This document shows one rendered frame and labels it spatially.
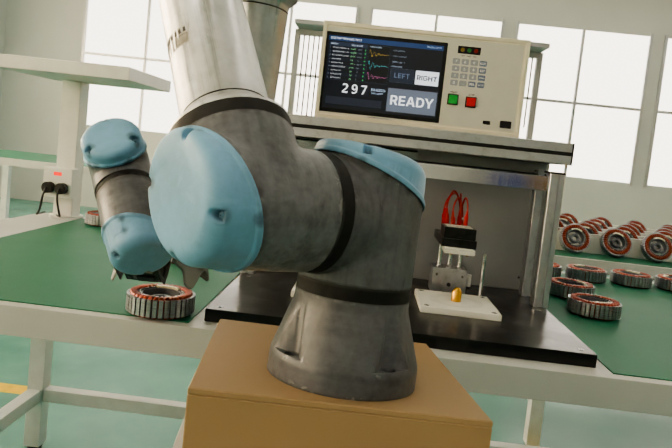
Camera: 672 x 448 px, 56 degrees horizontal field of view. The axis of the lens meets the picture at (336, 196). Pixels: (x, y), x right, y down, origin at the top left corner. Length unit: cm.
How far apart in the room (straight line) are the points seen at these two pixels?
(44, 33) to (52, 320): 767
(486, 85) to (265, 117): 90
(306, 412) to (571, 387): 59
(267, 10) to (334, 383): 47
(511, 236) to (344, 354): 99
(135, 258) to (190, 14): 29
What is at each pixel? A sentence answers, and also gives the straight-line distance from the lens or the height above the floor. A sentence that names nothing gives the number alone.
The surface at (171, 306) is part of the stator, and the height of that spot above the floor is 77.
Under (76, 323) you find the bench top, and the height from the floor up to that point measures 73.
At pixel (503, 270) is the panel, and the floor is 81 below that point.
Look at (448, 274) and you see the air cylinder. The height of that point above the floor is 81.
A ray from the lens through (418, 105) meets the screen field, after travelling 138.
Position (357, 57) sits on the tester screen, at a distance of 139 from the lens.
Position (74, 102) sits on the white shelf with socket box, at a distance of 212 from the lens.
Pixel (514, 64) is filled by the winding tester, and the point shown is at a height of 127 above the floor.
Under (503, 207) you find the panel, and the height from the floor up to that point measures 96.
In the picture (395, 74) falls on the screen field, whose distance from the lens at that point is 138.
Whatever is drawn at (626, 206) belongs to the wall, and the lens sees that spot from 825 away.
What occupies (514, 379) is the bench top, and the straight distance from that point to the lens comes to 107.
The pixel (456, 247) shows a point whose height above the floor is 88.
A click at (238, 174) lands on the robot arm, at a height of 103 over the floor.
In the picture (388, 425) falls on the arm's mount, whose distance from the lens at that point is 60.
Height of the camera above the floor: 106
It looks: 4 degrees down
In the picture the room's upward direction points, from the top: 6 degrees clockwise
